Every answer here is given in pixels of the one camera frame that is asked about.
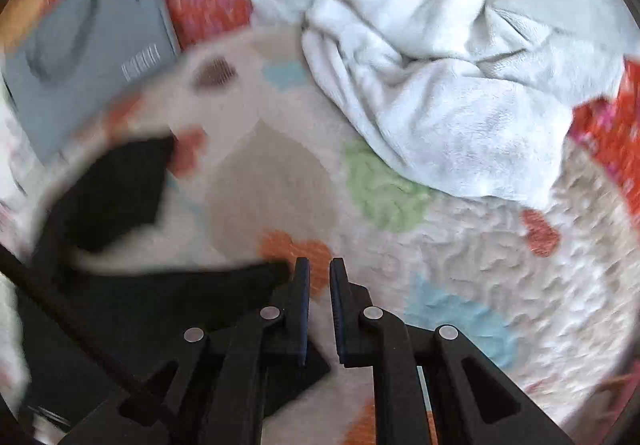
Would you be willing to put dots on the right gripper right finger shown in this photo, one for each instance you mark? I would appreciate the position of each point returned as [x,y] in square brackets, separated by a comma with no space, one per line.
[431,386]

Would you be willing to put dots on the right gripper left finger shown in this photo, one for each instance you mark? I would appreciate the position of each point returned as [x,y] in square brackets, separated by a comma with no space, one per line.
[222,385]

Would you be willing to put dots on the black pants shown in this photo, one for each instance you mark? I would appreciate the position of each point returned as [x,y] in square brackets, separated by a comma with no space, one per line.
[137,315]

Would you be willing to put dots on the heart pattern quilt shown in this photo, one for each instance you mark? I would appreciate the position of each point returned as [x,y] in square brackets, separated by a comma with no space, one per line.
[269,167]

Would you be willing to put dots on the white fleece blanket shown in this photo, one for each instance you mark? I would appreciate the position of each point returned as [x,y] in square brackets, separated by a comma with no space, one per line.
[470,97]

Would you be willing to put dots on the grey laptop bag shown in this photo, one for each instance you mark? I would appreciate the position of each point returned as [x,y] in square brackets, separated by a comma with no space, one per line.
[83,54]

